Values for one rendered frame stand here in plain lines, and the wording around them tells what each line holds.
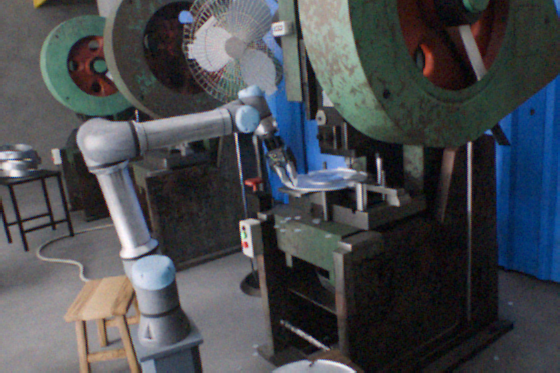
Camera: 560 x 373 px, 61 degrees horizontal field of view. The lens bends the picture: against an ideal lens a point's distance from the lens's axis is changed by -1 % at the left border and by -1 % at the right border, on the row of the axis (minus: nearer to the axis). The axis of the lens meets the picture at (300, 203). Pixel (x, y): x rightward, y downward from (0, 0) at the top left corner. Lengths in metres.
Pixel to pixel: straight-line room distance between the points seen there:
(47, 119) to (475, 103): 7.08
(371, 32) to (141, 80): 1.79
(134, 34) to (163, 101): 0.37
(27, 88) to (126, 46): 5.28
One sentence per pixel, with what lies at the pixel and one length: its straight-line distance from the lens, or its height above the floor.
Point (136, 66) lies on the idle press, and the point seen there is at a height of 1.26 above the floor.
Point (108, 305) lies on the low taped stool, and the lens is 2.11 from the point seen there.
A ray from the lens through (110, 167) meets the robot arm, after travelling 1.45.
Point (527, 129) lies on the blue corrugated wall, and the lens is 2.65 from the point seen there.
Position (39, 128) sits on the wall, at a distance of 8.01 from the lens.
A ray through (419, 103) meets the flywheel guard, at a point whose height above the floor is 1.06.
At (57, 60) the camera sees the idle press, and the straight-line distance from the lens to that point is 4.44.
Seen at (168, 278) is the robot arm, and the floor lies 0.64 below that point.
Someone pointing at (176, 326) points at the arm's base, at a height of 0.50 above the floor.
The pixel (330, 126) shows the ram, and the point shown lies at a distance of 1.69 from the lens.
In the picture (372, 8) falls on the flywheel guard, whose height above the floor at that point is 1.30.
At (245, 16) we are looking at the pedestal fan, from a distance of 2.42.
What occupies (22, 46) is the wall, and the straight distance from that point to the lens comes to 8.02.
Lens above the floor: 1.19
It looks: 16 degrees down
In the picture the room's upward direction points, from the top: 5 degrees counter-clockwise
